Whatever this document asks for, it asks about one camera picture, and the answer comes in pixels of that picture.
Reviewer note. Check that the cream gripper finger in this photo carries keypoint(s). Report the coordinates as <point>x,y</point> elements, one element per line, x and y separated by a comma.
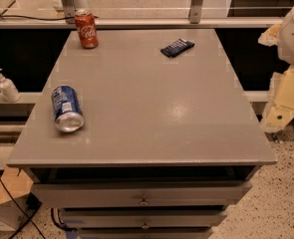
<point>271,36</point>
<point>279,110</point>

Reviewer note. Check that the red coke can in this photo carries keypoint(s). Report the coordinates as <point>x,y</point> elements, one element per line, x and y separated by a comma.
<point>86,28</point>

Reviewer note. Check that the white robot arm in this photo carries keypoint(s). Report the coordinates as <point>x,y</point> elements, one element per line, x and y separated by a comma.
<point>285,46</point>

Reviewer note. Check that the blue pepsi can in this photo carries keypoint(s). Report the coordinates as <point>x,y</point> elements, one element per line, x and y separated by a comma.
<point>67,110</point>

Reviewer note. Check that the dark blue snack packet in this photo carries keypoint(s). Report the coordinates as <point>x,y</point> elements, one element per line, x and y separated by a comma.
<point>176,48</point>

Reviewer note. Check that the grey drawer cabinet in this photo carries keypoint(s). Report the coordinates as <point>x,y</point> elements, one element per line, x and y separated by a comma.
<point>148,118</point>

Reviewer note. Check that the top grey drawer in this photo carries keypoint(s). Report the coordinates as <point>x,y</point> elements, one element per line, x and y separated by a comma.
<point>99,195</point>

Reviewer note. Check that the grey drawer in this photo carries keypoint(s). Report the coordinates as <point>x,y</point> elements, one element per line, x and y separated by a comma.
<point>152,233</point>
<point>143,218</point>
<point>99,195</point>

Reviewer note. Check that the middle grey drawer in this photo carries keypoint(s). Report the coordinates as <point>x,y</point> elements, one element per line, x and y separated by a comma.
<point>143,218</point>

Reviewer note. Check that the bottom grey drawer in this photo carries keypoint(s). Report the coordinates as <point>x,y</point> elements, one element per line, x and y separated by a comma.
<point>152,233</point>

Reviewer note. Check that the white pump soap bottle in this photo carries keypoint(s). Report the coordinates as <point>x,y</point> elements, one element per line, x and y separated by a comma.
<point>8,89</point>

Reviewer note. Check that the cardboard box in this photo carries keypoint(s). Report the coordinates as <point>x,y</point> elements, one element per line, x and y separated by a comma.
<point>13,201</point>

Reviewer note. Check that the right metal post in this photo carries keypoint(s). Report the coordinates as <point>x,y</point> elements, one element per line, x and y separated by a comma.
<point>195,11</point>

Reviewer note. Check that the metal post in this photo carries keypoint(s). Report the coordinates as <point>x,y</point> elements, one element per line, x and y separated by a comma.
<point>69,11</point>
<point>195,11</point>

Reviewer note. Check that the left metal post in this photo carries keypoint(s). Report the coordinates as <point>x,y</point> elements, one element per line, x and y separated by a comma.
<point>69,11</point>

